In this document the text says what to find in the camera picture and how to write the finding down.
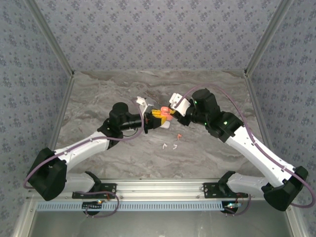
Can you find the light blue slotted cable duct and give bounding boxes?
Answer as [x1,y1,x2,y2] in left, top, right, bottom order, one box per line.
[36,200,239,212]

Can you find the aluminium table edge rail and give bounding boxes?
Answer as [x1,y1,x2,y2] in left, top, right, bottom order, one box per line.
[12,73,76,237]
[243,70,309,237]

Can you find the aluminium corner post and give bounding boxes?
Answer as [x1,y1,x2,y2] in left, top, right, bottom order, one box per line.
[243,0,296,77]
[24,0,76,78]

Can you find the looped purple cable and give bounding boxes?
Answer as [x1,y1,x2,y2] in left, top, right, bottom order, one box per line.
[225,194,252,217]
[74,190,120,219]

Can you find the long purple cable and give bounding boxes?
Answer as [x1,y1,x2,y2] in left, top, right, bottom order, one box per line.
[172,83,316,208]
[23,98,145,190]

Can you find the grey metal panel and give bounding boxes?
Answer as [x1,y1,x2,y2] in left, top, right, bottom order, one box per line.
[28,211,294,237]

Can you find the small LED circuit board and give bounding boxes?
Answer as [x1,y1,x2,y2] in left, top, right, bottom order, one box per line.
[82,200,104,215]
[221,200,241,214]

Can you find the wide aluminium base rail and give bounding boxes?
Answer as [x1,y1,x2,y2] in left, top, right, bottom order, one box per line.
[65,178,266,201]

